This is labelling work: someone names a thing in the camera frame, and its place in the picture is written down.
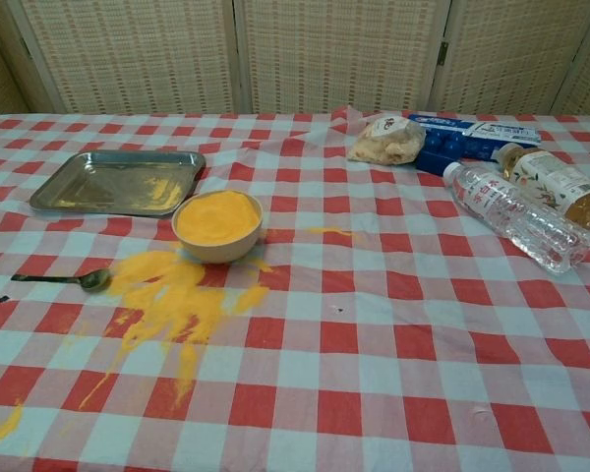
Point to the off-white bowl of yellow powder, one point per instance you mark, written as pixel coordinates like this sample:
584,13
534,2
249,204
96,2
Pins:
216,248

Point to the stainless steel tray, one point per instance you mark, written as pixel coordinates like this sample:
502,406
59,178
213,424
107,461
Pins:
118,182

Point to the bread in clear bag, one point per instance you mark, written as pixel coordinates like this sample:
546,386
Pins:
383,142

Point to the spilled yellow powder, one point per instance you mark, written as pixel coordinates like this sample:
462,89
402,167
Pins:
177,295

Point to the red white checkered tablecloth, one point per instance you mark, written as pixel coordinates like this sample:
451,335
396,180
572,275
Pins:
373,344

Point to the woven folding screen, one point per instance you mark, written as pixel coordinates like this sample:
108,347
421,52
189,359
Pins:
324,54

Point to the clear plastic water bottle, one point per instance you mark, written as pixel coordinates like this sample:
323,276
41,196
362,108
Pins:
516,216

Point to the blue white toothpaste box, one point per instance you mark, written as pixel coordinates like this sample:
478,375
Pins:
501,133

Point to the amber tea bottle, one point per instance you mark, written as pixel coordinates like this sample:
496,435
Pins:
555,182

